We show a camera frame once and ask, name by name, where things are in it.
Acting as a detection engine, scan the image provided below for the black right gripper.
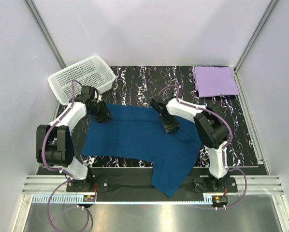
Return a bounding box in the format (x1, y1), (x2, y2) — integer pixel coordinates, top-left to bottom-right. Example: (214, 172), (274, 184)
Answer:
(158, 115), (180, 134)

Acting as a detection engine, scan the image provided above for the folded purple t shirt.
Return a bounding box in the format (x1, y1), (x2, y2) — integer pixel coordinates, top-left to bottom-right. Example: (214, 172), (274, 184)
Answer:
(192, 66), (239, 98)

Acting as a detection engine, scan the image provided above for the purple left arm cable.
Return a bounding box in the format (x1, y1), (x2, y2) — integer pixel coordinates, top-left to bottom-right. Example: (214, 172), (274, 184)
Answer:
(42, 79), (94, 230)

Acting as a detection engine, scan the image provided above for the aluminium frame post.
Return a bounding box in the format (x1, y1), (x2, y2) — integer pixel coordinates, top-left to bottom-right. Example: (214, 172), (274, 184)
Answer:
(233, 0), (279, 73)
(24, 0), (67, 69)

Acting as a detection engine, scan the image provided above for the white slotted cable duct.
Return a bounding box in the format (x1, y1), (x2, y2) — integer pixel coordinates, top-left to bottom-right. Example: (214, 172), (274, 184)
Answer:
(32, 193), (213, 205)

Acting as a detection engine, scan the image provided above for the left aluminium frame post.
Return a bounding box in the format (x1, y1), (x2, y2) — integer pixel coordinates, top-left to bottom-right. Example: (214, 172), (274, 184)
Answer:
(24, 0), (67, 69)

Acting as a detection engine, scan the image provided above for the aluminium front rail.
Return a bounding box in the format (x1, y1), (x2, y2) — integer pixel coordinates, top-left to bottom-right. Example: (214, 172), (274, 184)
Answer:
(22, 175), (284, 195)

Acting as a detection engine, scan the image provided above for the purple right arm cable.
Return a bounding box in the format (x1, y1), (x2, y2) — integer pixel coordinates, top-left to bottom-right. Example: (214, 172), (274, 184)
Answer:
(158, 84), (247, 208)

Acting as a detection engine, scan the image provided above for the blue t shirt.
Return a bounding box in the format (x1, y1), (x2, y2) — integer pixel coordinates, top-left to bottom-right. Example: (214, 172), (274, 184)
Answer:
(81, 104), (202, 198)

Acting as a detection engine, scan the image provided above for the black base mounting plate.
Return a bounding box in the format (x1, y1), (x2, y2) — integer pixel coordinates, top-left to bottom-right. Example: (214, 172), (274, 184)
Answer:
(66, 166), (238, 203)

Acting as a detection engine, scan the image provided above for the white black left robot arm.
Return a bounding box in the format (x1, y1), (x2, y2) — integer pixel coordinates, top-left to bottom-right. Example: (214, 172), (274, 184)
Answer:
(36, 86), (113, 191)

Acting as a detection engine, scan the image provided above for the white plastic mesh basket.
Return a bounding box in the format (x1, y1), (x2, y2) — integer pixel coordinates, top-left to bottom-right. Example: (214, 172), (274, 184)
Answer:
(48, 56), (116, 105)

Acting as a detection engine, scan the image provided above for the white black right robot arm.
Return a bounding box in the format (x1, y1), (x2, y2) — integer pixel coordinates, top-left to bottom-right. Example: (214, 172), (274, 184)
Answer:
(150, 97), (232, 192)

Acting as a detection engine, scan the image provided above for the right aluminium frame post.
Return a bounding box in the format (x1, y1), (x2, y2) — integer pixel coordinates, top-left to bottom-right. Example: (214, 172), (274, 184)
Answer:
(233, 0), (279, 73)

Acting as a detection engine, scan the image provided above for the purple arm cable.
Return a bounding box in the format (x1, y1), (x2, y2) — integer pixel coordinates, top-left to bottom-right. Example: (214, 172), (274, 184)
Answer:
(158, 84), (247, 208)
(42, 79), (94, 230)

